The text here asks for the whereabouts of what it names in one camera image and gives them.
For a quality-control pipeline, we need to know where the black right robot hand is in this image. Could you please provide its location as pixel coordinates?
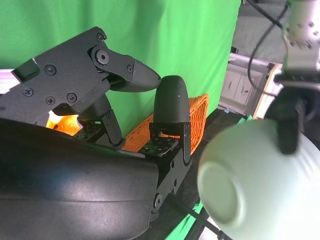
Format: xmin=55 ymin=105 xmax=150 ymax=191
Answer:
xmin=0 ymin=26 xmax=193 ymax=240

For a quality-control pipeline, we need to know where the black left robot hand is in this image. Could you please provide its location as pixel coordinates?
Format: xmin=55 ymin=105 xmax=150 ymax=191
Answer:
xmin=264 ymin=82 xmax=320 ymax=155

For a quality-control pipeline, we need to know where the plain orange ring bread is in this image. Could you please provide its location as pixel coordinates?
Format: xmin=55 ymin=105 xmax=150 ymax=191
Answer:
xmin=46 ymin=111 xmax=81 ymax=136

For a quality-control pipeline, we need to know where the grey-green bowl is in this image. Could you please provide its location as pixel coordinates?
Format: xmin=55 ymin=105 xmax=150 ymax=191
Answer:
xmin=196 ymin=118 xmax=320 ymax=240

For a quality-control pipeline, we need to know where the orange wicker basket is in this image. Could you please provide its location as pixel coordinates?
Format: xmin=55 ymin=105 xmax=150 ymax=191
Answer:
xmin=122 ymin=93 xmax=210 ymax=157

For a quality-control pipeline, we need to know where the lavender plate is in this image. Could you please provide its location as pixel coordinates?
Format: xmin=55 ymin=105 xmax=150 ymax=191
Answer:
xmin=0 ymin=67 xmax=20 ymax=95

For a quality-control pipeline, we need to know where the green tablecloth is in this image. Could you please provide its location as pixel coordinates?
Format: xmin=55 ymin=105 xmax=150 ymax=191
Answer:
xmin=0 ymin=0 xmax=242 ymax=141

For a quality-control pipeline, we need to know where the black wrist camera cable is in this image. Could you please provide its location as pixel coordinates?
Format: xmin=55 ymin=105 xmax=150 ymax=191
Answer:
xmin=246 ymin=0 xmax=290 ymax=91

